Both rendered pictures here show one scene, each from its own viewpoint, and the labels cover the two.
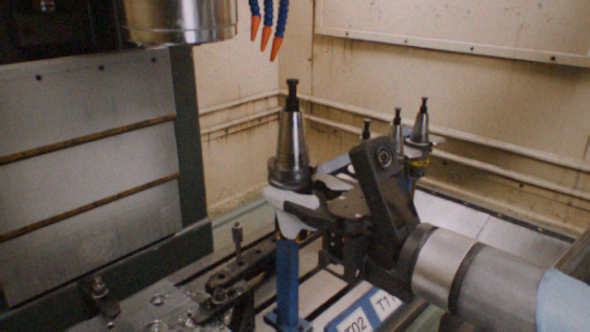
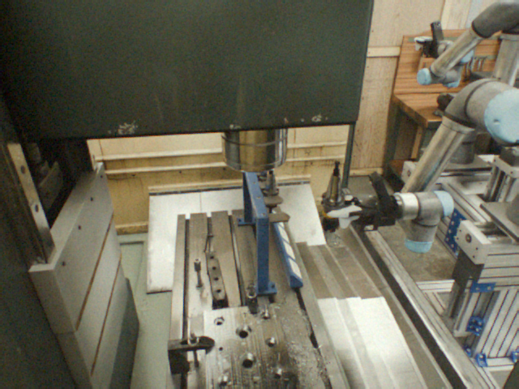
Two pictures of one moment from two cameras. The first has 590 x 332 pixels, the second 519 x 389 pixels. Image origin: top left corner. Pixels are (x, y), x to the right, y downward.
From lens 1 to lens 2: 0.89 m
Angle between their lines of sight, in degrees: 46
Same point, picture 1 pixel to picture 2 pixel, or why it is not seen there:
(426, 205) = (222, 198)
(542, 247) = (289, 192)
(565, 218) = (292, 173)
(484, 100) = not seen: hidden behind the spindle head
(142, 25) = (271, 162)
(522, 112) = not seen: hidden behind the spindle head
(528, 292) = (436, 199)
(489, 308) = (430, 209)
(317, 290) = (251, 267)
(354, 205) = (368, 201)
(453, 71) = not seen: hidden behind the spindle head
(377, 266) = (382, 219)
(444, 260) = (413, 203)
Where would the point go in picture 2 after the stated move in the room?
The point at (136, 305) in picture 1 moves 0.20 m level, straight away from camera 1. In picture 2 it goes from (214, 331) to (152, 318)
